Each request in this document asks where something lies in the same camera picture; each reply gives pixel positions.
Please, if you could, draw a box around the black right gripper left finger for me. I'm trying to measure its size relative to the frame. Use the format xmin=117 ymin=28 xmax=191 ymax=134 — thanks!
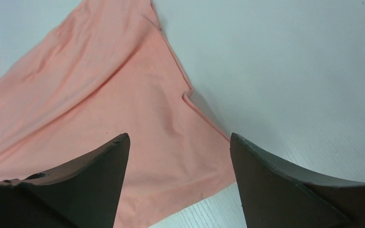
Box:
xmin=0 ymin=133 xmax=130 ymax=228

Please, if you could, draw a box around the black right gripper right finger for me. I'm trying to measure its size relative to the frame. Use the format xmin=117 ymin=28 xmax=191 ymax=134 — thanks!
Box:
xmin=230 ymin=133 xmax=365 ymax=228

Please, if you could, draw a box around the pink t shirt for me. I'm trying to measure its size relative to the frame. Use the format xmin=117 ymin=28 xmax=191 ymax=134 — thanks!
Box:
xmin=0 ymin=0 xmax=235 ymax=228

